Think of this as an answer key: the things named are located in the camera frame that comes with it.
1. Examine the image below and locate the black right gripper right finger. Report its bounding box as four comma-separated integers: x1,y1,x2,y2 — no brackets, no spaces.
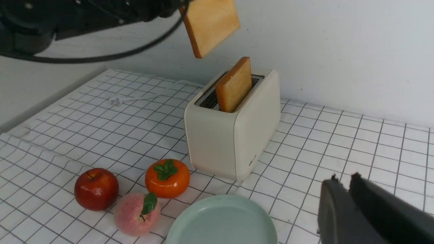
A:
349,173,434,244

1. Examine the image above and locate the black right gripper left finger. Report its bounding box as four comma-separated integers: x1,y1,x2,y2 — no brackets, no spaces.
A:
317,174,389,244

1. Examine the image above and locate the toast slice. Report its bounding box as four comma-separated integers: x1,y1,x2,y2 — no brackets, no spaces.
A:
179,0,240,59
215,57,253,113

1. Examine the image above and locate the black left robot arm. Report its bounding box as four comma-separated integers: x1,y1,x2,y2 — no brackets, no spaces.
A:
0,0,190,60

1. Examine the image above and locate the cream white toaster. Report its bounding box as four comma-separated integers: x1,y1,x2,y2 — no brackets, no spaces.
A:
183,68,281,182

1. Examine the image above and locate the light green plate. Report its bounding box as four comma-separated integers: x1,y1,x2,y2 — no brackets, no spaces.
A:
165,195,278,244

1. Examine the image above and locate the orange persimmon with green leaf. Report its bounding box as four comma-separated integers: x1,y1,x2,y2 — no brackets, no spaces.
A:
144,159,190,198

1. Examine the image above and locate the pink peach with leaf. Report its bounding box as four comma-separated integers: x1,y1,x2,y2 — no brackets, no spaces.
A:
114,192,161,237

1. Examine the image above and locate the white checkered tablecloth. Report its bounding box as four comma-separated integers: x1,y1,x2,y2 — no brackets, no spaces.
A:
0,69,434,244

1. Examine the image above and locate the red apple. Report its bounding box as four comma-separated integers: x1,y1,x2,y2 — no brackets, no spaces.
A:
74,168,119,211

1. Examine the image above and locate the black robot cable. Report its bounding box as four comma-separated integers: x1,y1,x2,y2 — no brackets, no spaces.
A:
0,14,185,64

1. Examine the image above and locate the white power cable with plug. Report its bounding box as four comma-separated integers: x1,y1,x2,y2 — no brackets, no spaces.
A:
109,80,204,106

